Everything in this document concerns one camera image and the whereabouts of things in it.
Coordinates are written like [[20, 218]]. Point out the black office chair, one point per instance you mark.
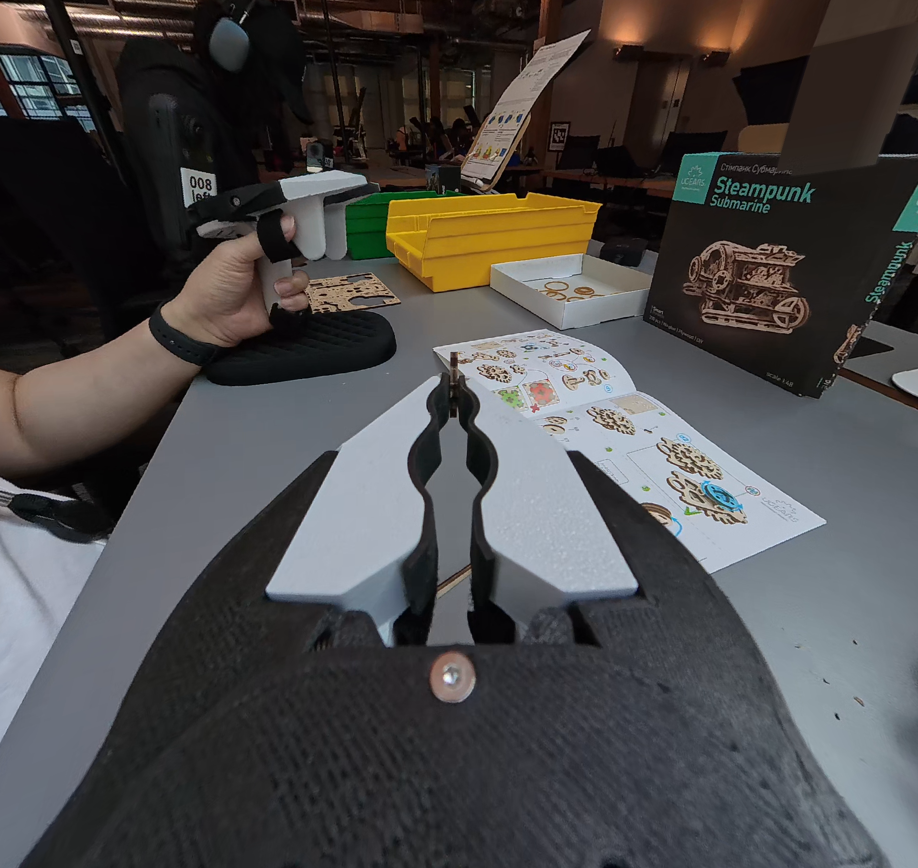
[[57, 237]]

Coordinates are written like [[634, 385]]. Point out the wall lamp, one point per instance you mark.
[[717, 56], [628, 52]]

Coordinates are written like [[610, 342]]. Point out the white round object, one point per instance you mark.
[[905, 382]]

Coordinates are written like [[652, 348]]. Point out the laser-cut wooden sheet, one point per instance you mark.
[[358, 294]]

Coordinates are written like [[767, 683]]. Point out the grey desk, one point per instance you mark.
[[287, 416]]

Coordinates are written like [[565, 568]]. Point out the black wristband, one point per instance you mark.
[[176, 341]]

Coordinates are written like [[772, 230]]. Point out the illustrated instruction booklet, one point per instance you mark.
[[645, 416]]

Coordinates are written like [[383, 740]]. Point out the white shallow box tray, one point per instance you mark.
[[574, 314]]

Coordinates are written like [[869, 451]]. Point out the wooden book stand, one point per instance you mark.
[[502, 169]]

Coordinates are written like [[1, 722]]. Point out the dark puzzle kit box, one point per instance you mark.
[[753, 237]]

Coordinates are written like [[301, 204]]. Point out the black pouch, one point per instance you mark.
[[624, 251]]

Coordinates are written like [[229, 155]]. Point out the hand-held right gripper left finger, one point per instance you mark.
[[344, 524]]

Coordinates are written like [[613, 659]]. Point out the small round wooden part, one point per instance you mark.
[[454, 380]]

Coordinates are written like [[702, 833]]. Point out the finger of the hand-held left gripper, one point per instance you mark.
[[343, 233], [323, 183]]

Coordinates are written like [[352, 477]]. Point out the person's left forearm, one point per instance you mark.
[[86, 409]]

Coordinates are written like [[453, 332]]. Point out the green plastic bin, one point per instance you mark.
[[366, 226]]

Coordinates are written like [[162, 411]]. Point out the person's white t-shirt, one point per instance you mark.
[[36, 595]]

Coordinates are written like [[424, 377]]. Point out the black pole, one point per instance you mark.
[[68, 50]]

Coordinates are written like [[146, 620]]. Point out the propped instruction sheet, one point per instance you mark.
[[534, 72]]

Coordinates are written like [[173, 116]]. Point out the black textured gripper stand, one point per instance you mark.
[[323, 352]]

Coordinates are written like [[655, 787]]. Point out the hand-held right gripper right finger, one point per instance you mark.
[[559, 517]]

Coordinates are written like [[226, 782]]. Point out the yellow plastic bin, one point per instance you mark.
[[473, 251]]

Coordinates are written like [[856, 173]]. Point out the person's left hand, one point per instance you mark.
[[222, 294]]

